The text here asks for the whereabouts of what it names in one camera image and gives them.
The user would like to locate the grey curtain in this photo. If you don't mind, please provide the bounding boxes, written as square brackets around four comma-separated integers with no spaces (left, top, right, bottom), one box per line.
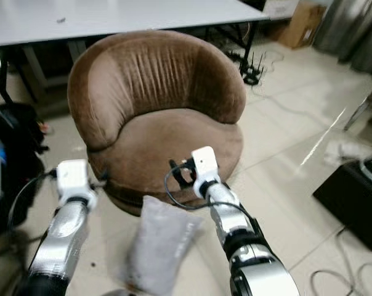
[312,0,372,78]

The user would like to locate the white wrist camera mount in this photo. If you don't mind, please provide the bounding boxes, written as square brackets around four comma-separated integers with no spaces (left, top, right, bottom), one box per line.
[55,159,91,207]
[191,146,220,192]

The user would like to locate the chrome chair leg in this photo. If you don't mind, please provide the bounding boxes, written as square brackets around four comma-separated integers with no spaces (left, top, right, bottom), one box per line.
[343,80,372,131]

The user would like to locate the black power cable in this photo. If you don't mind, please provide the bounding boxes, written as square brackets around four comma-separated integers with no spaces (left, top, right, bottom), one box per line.
[331,225,350,260]

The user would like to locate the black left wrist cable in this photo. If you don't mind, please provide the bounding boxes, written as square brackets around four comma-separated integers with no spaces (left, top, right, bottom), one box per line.
[6,171,57,247]

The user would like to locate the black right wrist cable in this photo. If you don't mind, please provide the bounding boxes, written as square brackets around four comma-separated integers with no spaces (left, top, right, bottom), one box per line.
[164,165,257,223]

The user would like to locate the grey pillow with white print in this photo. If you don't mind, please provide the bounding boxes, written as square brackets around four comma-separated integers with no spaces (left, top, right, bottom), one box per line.
[126,195,205,296]

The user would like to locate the black bag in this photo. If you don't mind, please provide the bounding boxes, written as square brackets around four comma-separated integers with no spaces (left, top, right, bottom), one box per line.
[0,102,48,241]

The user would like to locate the white table with black legs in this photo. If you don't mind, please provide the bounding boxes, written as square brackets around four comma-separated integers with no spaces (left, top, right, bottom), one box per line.
[0,0,270,102]

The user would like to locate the crumpled grey white rag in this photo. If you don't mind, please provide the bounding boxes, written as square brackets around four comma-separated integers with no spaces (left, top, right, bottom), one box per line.
[325,141,372,166]

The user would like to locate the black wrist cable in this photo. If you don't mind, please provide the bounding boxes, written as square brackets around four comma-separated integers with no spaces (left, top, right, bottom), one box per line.
[6,171,57,247]
[164,165,257,223]

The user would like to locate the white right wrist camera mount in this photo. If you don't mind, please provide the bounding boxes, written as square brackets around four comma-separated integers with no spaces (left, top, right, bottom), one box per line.
[191,146,220,192]

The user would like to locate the grey floor cable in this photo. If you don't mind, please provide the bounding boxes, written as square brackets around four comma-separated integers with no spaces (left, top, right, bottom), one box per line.
[309,262,372,296]

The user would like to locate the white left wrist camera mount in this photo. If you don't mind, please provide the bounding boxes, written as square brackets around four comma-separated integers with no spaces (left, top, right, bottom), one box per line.
[55,159,91,207]

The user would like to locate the brown cardboard box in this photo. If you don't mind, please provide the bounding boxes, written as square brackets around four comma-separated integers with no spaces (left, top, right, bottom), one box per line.
[269,0,327,50]

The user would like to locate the brown velvet round sofa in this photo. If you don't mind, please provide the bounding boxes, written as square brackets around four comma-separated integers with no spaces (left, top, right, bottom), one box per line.
[67,30,246,216]

